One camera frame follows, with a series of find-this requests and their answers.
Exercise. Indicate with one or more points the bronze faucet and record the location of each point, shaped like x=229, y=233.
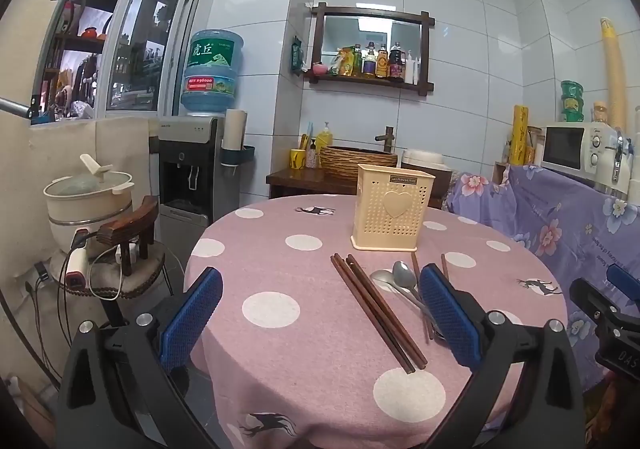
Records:
x=387, y=139

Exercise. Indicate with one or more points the grey water dispenser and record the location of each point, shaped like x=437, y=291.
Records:
x=190, y=169

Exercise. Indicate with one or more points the white brown rice cooker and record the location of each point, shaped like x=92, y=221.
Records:
x=422, y=159

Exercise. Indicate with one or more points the yellow cup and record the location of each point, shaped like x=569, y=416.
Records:
x=298, y=159

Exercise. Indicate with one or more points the purple floral cloth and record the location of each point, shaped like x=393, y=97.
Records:
x=530, y=214

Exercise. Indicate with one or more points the cream electric pot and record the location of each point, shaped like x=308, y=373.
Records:
x=85, y=209

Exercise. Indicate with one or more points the yellow seasoning packet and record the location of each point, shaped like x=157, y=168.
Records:
x=346, y=63

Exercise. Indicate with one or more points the purple label bottle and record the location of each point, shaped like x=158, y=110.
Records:
x=370, y=63

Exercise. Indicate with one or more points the wooden chair with cushion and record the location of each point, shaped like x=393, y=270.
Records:
x=135, y=221

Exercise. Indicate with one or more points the stack of paper cups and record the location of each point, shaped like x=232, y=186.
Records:
x=235, y=129

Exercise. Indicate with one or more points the yellow soap bottle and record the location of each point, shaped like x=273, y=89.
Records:
x=324, y=139

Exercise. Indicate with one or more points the pink small container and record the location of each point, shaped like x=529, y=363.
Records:
x=320, y=70

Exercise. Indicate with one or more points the woven wash basin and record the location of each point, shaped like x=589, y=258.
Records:
x=345, y=164

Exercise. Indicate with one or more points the teal cup holder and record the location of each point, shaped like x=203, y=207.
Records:
x=240, y=155

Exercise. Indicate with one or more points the wooden framed mirror shelf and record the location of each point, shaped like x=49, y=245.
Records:
x=372, y=11

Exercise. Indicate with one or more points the small dotted bottle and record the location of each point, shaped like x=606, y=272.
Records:
x=313, y=156

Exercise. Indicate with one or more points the sliding glass window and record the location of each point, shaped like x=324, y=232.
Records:
x=145, y=44

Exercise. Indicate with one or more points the metal rod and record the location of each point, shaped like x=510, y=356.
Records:
x=12, y=106

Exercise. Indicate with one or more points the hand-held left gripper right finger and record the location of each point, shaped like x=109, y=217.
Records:
x=450, y=319

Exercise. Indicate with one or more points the green hanging packet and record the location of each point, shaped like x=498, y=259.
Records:
x=297, y=56

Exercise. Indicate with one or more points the wooden storage box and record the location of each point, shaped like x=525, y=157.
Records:
x=500, y=174

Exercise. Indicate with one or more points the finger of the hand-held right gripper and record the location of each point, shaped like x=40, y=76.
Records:
x=625, y=281
x=592, y=299

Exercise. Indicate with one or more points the blue water jug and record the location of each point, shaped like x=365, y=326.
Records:
x=212, y=74

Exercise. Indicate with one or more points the stack of green cups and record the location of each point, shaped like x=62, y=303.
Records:
x=571, y=101

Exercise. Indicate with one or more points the dark soy sauce bottle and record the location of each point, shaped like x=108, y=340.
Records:
x=396, y=65

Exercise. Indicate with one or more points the white microwave oven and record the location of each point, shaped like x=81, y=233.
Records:
x=565, y=149

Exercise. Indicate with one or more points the dark brown wooden chopstick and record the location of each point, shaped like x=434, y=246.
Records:
x=385, y=306
x=372, y=314
x=444, y=266
x=420, y=286

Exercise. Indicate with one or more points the white power strip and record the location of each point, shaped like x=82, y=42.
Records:
x=76, y=269

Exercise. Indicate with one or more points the metal spoon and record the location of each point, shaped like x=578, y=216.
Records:
x=382, y=277
x=405, y=274

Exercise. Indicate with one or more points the amber sauce bottle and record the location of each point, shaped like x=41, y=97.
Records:
x=382, y=64

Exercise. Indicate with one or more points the small glass jar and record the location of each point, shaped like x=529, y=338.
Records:
x=600, y=113

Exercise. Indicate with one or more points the pink polka dot tablecloth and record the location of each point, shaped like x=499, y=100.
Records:
x=300, y=329

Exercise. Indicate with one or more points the yellow wrapped roll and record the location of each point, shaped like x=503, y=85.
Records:
x=519, y=134

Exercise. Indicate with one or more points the cream plastic utensil holder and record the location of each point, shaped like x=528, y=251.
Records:
x=380, y=219

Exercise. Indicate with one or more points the toothbrushes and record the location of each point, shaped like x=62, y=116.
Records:
x=305, y=139

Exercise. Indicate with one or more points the white squeeze bottle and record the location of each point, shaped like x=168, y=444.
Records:
x=411, y=70

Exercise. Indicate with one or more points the green capped oil bottle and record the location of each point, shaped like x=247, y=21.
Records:
x=357, y=61

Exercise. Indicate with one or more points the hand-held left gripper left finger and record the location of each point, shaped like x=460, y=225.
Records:
x=192, y=319

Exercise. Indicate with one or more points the dark wooden cabinet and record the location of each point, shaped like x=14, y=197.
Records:
x=300, y=181

